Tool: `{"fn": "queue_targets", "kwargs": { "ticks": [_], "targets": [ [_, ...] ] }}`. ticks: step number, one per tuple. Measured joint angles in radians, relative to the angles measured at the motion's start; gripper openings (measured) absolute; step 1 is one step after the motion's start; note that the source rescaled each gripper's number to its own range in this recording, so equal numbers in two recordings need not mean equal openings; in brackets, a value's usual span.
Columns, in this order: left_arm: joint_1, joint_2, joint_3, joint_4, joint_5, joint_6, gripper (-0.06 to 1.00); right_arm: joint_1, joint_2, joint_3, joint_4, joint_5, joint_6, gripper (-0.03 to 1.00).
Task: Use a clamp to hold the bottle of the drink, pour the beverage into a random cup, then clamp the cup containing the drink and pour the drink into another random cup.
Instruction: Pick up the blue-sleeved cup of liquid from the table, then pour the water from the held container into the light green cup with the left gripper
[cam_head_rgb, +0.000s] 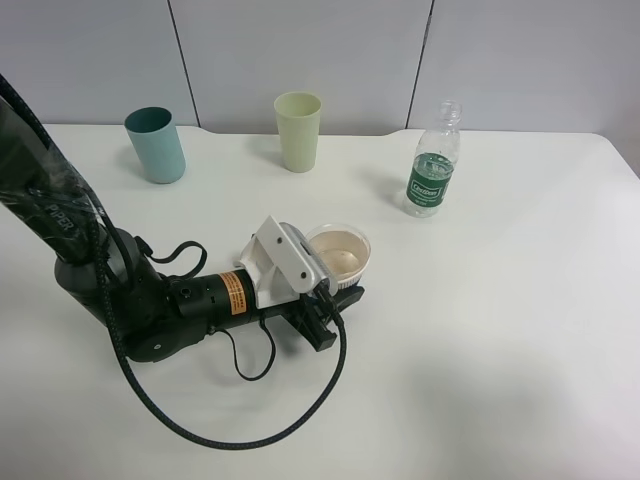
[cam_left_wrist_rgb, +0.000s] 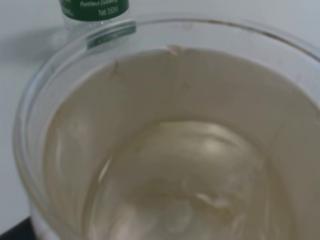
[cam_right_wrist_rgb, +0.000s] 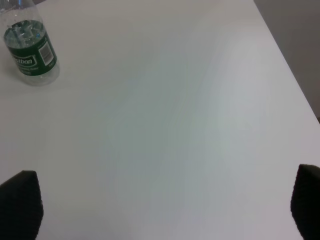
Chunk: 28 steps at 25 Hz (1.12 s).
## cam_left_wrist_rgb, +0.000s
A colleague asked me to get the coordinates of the blue sleeved paper cup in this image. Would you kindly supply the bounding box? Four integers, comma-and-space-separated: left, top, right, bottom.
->
13, 15, 320, 240

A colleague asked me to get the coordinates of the clear green-label water bottle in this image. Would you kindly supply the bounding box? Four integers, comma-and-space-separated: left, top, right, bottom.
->
57, 0, 137, 51

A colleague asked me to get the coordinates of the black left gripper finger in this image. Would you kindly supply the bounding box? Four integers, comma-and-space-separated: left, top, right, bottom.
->
0, 217, 37, 240

